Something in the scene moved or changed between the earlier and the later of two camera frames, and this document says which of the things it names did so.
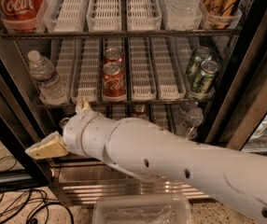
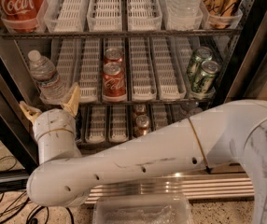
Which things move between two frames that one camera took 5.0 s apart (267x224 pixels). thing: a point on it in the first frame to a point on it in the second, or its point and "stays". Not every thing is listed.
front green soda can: x=205 y=81 stays
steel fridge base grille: x=79 y=181 stays
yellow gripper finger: x=85 y=105 to x=73 y=103
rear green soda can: x=201 y=55 stays
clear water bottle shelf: x=42 y=70 stays
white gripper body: x=73 y=134 to x=53 y=120
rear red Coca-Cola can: x=113 y=55 stays
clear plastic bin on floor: x=142 y=209 stays
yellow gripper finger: x=53 y=146 to x=30 y=112
